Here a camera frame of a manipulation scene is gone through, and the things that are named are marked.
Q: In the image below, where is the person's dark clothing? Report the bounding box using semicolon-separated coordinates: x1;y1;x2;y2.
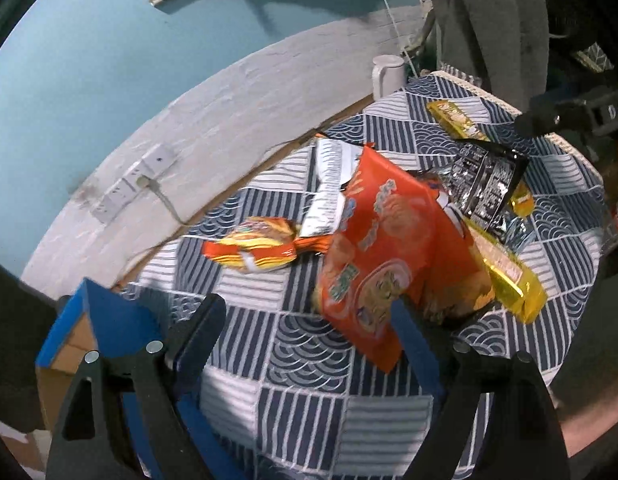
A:
551;260;618;480

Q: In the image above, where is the dark cloth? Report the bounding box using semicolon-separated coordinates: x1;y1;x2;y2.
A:
0;255;57;433

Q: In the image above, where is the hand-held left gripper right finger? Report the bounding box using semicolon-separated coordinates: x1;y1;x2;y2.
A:
389;296;572;480

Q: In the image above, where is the black printed snack packet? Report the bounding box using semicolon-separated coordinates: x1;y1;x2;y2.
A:
439;139;530;233

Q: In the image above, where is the white wall socket strip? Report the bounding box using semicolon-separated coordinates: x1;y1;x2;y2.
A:
91;143;177;223

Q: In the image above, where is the blue-edged cardboard box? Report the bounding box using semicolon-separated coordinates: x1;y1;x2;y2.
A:
35;277;244;480

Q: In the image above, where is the gold snack packet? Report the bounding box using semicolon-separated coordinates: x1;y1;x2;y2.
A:
509;180;536;218
461;217;548;324
427;100;491;142

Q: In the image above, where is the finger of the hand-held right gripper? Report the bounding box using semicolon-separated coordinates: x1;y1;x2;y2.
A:
514;91;598;137

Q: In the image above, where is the white string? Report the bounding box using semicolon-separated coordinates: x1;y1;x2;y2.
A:
371;0;420;76

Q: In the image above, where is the blue white patterned tablecloth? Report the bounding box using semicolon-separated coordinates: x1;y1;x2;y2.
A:
124;72;607;480

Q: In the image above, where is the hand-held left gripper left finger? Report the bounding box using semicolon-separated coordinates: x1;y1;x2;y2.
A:
46;292;228;480

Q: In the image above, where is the small orange snack packet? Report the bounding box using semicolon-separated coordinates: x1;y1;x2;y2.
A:
203;216;297;273

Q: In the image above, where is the silver orange-edged snack packet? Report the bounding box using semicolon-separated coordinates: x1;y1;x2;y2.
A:
295;137;364;256

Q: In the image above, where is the white cup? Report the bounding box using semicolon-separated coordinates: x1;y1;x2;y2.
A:
371;55;407;103

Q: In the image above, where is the grey plug cable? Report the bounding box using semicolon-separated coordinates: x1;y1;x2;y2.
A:
139;174;190;226

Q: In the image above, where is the large orange snack bag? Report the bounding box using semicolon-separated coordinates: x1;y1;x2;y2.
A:
311;145;492;373

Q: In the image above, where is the grey hanging cloth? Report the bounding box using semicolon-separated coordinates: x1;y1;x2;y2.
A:
431;0;550;106

